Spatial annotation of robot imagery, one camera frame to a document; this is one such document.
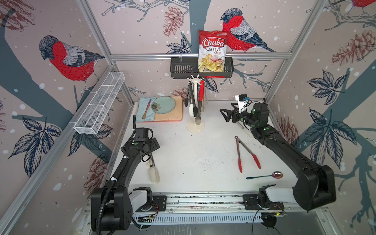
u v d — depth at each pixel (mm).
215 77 902
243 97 658
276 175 810
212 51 844
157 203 729
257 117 610
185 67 949
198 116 883
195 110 860
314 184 407
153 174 798
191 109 860
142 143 617
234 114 690
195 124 923
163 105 1183
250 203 728
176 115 1106
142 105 1180
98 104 781
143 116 1104
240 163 853
